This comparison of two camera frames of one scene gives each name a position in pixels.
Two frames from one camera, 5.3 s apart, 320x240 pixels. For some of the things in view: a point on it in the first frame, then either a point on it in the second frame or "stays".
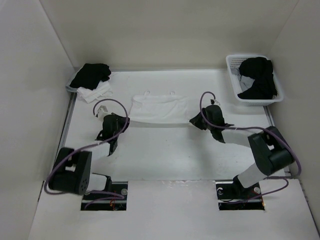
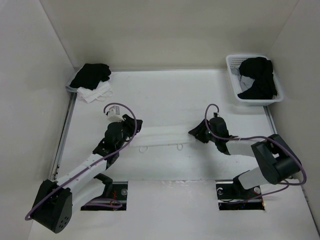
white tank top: [168, 108] -> [143, 137]
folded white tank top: [90, 96] stays
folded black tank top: [90, 75] stays
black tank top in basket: [260, 69] stays
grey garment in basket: [245, 82] stays
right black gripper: [196, 121] -> [198, 131]
